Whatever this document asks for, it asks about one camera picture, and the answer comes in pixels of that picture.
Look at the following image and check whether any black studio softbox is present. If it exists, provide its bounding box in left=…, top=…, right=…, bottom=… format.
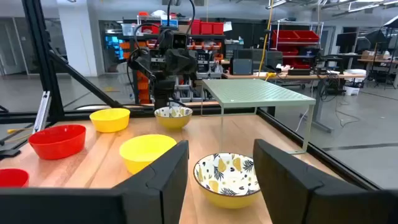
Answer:
left=382, top=15, right=398, bottom=29

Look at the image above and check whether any large red storage bin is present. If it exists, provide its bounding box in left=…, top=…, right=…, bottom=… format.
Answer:
left=272, top=29, right=300, bottom=43
left=294, top=30, right=320, bottom=43

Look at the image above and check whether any black storage shelving unit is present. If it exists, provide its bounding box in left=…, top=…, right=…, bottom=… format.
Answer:
left=118, top=17, right=226, bottom=103

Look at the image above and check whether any blue sign box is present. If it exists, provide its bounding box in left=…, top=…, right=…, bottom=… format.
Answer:
left=160, top=19, right=179, bottom=29

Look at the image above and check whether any rack of orange bins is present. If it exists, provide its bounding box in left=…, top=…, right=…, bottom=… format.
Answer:
left=119, top=39, right=150, bottom=105

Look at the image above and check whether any white waste bin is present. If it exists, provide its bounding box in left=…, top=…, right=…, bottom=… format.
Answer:
left=344, top=85, right=361, bottom=96

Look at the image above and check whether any red plastic bowl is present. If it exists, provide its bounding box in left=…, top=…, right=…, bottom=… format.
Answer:
left=28, top=124, right=87, bottom=161
left=0, top=168, right=30, bottom=189

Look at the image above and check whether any green perforated metal shelf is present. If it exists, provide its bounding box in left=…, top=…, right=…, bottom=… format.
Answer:
left=200, top=78, right=317, bottom=156

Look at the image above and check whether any flat black desk device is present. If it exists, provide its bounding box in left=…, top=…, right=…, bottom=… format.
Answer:
left=287, top=68, right=312, bottom=77

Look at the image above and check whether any silver aluminium bracket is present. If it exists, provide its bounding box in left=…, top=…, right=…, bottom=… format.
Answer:
left=32, top=90, right=52, bottom=134

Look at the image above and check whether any black computer monitor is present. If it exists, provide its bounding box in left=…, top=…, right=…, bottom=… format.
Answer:
left=335, top=32, right=357, bottom=54

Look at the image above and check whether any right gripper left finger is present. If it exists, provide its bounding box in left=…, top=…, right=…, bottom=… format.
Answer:
left=112, top=139, right=190, bottom=224

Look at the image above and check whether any black equipment case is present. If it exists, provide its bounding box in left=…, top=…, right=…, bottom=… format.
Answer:
left=252, top=49, right=284, bottom=73
left=231, top=49, right=254, bottom=76

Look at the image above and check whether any white wire rack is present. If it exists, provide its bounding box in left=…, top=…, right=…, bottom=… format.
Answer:
left=269, top=20, right=325, bottom=71

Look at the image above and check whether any blue lit display screen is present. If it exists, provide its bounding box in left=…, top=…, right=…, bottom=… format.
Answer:
left=104, top=35, right=125, bottom=60

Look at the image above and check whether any yellow power cable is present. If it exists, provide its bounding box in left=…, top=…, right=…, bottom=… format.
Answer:
left=257, top=0, right=277, bottom=82

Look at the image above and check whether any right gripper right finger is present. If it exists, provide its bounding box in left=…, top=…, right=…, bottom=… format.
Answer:
left=252, top=138, right=374, bottom=224

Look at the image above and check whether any clear plastic container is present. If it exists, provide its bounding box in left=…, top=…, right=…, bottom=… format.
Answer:
left=121, top=23, right=137, bottom=37

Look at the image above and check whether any black metal rig frame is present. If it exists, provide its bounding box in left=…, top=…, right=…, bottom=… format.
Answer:
left=0, top=0, right=384, bottom=191

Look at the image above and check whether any plain yellow plastic bowl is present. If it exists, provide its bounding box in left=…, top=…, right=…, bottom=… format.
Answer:
left=119, top=134, right=178, bottom=175
left=89, top=108, right=131, bottom=134

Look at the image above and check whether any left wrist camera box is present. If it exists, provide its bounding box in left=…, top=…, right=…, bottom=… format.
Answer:
left=171, top=32, right=189, bottom=50

